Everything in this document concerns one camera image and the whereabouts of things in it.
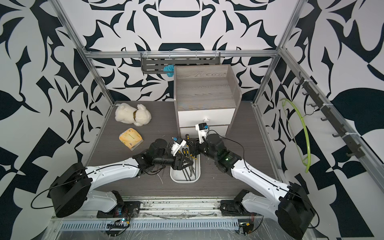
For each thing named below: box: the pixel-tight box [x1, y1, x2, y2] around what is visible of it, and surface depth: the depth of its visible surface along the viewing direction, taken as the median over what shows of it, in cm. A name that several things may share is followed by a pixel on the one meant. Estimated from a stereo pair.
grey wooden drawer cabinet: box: [173, 64, 243, 140], surface depth 83 cm
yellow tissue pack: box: [119, 128, 144, 151], surface depth 98 cm
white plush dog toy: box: [114, 102, 152, 127], surface depth 104 cm
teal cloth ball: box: [163, 64, 175, 78], surface depth 93 cm
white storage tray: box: [170, 154, 201, 184], surface depth 86 cm
